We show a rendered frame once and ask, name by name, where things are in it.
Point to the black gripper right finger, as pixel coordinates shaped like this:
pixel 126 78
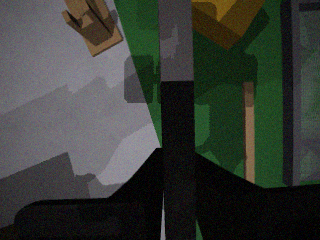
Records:
pixel 229 207

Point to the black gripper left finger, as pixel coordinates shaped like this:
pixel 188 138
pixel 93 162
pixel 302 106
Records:
pixel 133 212

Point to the green mat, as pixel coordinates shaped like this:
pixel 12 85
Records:
pixel 218 77

